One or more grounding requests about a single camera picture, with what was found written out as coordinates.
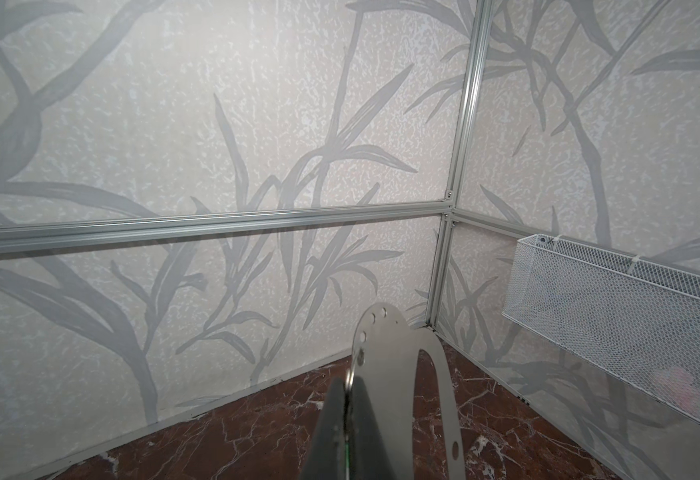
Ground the grey metal carabiner plate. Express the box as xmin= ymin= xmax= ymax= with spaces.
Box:
xmin=346 ymin=302 xmax=466 ymax=479

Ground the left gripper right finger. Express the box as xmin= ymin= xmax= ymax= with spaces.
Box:
xmin=345 ymin=380 xmax=396 ymax=479

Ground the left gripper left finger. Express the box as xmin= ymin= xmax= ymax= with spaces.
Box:
xmin=299 ymin=377 xmax=346 ymax=480

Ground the aluminium frame horizontal bar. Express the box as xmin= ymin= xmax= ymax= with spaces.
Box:
xmin=0 ymin=201 xmax=451 ymax=255

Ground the aluminium frame corner post right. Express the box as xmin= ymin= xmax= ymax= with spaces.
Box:
xmin=426 ymin=0 xmax=494 ymax=330

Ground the white wire mesh basket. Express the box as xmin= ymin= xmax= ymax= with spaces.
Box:
xmin=503 ymin=234 xmax=700 ymax=424

